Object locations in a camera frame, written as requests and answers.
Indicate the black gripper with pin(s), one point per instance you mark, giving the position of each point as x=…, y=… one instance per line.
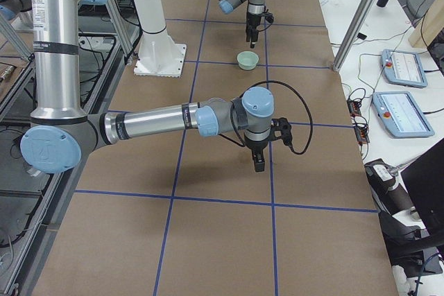
x=254, y=144
x=252, y=21

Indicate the pale green ceramic bowl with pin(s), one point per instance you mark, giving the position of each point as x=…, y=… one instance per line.
x=247, y=60

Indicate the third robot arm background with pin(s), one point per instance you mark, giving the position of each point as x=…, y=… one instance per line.
x=11, y=8

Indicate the orange black electronics box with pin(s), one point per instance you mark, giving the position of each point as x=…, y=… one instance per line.
x=359, y=122

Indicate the near teach pendant tablet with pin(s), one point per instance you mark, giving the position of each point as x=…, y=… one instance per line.
x=401, y=116

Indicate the teach pendant tablet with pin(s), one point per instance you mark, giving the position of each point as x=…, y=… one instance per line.
x=403, y=68
x=401, y=116

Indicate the far teach pendant tablet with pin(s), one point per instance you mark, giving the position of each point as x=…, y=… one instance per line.
x=403, y=68

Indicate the black computer monitor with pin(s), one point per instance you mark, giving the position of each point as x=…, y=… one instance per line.
x=423, y=179

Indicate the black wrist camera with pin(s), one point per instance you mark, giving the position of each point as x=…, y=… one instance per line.
x=268, y=16
x=281, y=129

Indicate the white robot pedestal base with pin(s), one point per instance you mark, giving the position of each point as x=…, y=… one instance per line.
x=158, y=54

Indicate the aluminium frame post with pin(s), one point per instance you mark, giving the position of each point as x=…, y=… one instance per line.
x=355, y=25

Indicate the aluminium table frame rail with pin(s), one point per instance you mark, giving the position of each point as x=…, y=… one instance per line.
x=39, y=162

